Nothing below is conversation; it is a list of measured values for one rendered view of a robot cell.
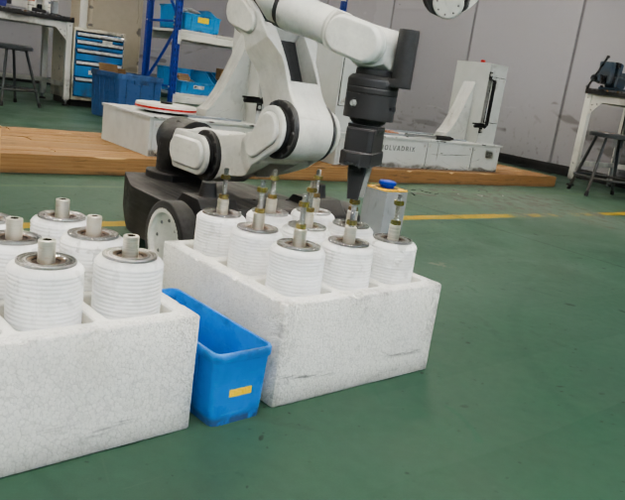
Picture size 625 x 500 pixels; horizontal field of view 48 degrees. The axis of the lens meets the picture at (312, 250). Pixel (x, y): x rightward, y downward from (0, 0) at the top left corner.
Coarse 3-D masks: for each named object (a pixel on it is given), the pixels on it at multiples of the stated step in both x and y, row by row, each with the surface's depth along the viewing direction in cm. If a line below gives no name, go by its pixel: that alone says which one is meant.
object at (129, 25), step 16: (96, 0) 688; (112, 0) 698; (128, 0) 708; (96, 16) 693; (112, 16) 702; (128, 16) 712; (112, 32) 706; (128, 32) 717; (128, 48) 721; (128, 64) 726
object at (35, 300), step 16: (16, 272) 86; (32, 272) 86; (48, 272) 86; (64, 272) 87; (80, 272) 90; (16, 288) 86; (32, 288) 86; (48, 288) 86; (64, 288) 87; (80, 288) 90; (16, 304) 87; (32, 304) 86; (48, 304) 87; (64, 304) 88; (80, 304) 92; (16, 320) 87; (32, 320) 87; (48, 320) 87; (64, 320) 89; (80, 320) 92
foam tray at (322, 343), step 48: (192, 240) 140; (192, 288) 129; (240, 288) 118; (384, 288) 126; (432, 288) 133; (288, 336) 111; (336, 336) 119; (384, 336) 127; (288, 384) 114; (336, 384) 122
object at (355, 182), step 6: (348, 168) 120; (354, 168) 119; (360, 168) 119; (366, 168) 120; (348, 174) 121; (354, 174) 120; (360, 174) 120; (348, 180) 121; (354, 180) 120; (360, 180) 120; (348, 186) 121; (354, 186) 121; (360, 186) 120; (348, 192) 121; (354, 192) 121; (354, 198) 121
